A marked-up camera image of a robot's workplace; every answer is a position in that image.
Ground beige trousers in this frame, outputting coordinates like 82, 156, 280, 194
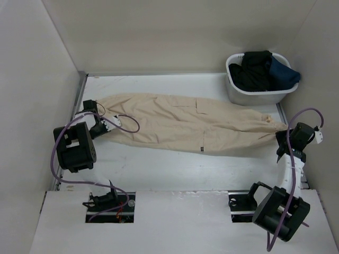
98, 93, 287, 156

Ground white plastic basket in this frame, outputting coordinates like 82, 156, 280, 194
226, 50, 301, 106

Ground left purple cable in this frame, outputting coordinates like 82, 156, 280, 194
50, 112, 140, 222

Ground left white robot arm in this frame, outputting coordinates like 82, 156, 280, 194
51, 100, 123, 212

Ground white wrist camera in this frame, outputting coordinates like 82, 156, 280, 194
314, 127, 324, 144
111, 115, 121, 126

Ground navy blue garment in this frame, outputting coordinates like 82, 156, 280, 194
265, 56, 301, 91

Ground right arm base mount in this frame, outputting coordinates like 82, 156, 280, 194
228, 190, 257, 223

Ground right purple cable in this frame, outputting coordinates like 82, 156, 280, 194
266, 107, 325, 252

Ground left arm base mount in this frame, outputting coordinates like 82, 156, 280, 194
82, 193, 136, 224

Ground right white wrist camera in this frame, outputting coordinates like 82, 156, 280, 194
314, 127, 324, 144

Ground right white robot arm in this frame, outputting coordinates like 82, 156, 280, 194
245, 122, 315, 242

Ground black garment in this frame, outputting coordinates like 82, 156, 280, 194
229, 50, 272, 92

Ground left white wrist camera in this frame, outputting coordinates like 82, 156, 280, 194
111, 115, 121, 126

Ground purple cable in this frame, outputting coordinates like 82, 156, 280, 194
266, 107, 325, 252
50, 112, 140, 222

